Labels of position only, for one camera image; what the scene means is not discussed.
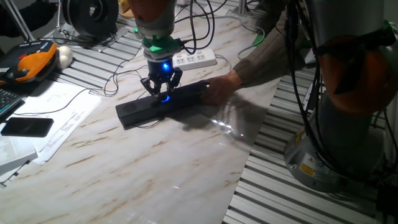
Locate yellow object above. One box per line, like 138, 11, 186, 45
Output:
118, 0, 135, 19

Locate white paper sheet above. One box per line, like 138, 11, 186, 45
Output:
211, 4, 230, 17

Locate white rounded object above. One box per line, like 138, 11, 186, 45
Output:
55, 45, 74, 70

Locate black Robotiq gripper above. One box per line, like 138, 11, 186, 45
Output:
140, 57, 183, 98

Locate forearm in brown sleeve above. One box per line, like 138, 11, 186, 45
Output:
233, 0, 308, 88

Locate grey power strip cable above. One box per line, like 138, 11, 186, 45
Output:
198, 14, 267, 73

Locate metal post base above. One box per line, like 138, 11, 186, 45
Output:
232, 0, 253, 17

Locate black wrist cables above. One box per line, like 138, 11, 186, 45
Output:
174, 0, 229, 55

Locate large black round device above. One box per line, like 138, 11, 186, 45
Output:
54, 0, 130, 52

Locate person's bare hand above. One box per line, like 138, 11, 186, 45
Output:
200, 69, 244, 106

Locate black keyboard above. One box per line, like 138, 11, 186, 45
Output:
0, 88, 24, 118

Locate green cloth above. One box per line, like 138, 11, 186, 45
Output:
252, 32, 266, 48

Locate white power strip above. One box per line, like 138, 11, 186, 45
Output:
172, 48, 218, 72

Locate person arm in dark sleeve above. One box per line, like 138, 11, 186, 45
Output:
0, 1, 59, 37

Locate white paper booklet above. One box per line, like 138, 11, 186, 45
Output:
0, 135, 39, 175

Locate orange black teach pendant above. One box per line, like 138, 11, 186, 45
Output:
0, 40, 58, 86

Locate black speaker bar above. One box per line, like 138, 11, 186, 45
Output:
115, 80, 209, 128

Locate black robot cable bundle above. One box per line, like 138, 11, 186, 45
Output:
284, 0, 330, 175

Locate black smartphone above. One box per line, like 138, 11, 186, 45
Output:
0, 117, 55, 138

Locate slanted metal bar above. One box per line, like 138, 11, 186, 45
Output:
3, 0, 35, 43

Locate printed paper sheets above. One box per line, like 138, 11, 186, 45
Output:
12, 81, 103, 166

